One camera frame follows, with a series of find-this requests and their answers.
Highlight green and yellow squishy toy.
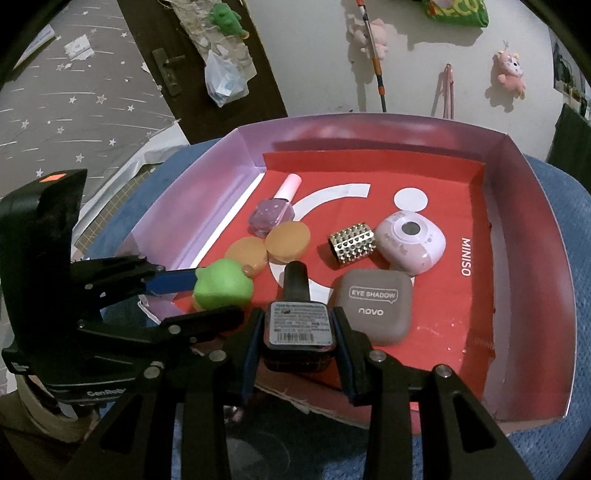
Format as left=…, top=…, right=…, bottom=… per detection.
left=191, top=258, right=254, bottom=312

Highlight pink rounded compact device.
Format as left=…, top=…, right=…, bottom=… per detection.
left=375, top=210, right=448, bottom=276

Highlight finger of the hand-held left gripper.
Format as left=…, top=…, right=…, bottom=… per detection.
left=69, top=254, right=199, bottom=302
left=76, top=306, right=246, bottom=367

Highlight table with dark cloth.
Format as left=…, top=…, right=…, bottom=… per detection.
left=547, top=104, right=591, bottom=171

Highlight pink pig plush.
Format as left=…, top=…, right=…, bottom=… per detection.
left=492, top=51, right=527, bottom=99

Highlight pale pink plush toy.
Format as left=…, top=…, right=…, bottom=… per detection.
left=348, top=18, right=389, bottom=61

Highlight pink and red cardboard box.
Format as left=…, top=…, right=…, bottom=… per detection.
left=113, top=112, right=578, bottom=423

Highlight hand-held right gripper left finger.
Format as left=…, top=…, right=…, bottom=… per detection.
left=60, top=307, right=266, bottom=480

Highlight grey eye shadow case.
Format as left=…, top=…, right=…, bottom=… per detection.
left=333, top=270, right=414, bottom=346

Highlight clear round plastic piece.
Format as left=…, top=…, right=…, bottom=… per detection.
left=226, top=429, right=296, bottom=480

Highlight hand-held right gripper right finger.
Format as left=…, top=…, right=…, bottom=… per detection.
left=330, top=307, right=527, bottom=480

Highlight purple nail polish bottle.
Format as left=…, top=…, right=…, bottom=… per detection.
left=249, top=174, right=303, bottom=238

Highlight grey star printed sheet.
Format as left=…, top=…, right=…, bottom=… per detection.
left=0, top=0, right=185, bottom=222

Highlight green frog plush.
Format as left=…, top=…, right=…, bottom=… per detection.
left=208, top=2, right=250, bottom=40

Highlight glossy orange round disc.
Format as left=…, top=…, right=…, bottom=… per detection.
left=226, top=237, right=267, bottom=280

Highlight gold studded cylinder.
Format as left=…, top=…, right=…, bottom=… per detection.
left=328, top=223, right=377, bottom=267

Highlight green printed bag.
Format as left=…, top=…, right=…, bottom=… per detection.
left=422, top=0, right=489, bottom=27

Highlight dark nail polish bottle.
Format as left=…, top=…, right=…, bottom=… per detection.
left=262, top=261, right=335, bottom=372

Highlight clear plastic bag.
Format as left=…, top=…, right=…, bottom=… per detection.
left=204, top=48, right=250, bottom=108

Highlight metal door handle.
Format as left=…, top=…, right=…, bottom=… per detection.
left=152, top=47, right=185, bottom=97

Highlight mop stick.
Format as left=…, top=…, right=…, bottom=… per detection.
left=355, top=0, right=389, bottom=113

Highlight matte orange round disc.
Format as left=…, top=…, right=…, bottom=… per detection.
left=265, top=222, right=311, bottom=264

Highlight dark brown door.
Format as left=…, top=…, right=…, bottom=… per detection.
left=115, top=0, right=289, bottom=144

